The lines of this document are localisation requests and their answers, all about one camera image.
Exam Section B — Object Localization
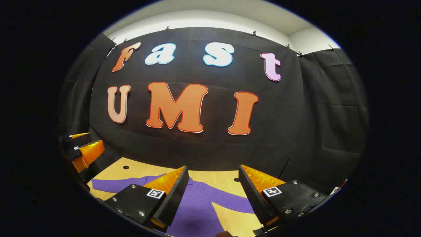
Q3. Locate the purple shirt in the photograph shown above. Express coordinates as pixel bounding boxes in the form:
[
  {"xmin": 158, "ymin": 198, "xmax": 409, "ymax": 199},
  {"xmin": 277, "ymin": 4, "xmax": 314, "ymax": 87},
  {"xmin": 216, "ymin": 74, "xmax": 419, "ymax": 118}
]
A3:
[{"xmin": 91, "ymin": 173, "xmax": 255, "ymax": 237}]

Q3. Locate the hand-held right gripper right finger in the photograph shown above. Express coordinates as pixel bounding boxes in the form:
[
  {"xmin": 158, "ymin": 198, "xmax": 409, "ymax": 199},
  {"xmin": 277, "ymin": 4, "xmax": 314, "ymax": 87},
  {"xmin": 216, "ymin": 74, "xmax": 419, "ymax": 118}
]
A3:
[{"xmin": 238, "ymin": 164, "xmax": 330, "ymax": 235}]

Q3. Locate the black backdrop cloth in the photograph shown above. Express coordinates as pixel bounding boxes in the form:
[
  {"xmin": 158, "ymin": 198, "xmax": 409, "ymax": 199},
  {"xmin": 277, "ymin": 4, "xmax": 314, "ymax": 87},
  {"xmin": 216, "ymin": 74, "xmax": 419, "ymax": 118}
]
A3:
[{"xmin": 59, "ymin": 27, "xmax": 369, "ymax": 198}]

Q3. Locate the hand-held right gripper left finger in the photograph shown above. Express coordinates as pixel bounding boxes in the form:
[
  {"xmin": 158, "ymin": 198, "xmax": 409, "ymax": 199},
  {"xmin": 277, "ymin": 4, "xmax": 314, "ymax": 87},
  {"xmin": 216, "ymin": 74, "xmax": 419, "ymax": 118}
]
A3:
[{"xmin": 104, "ymin": 166, "xmax": 190, "ymax": 231}]

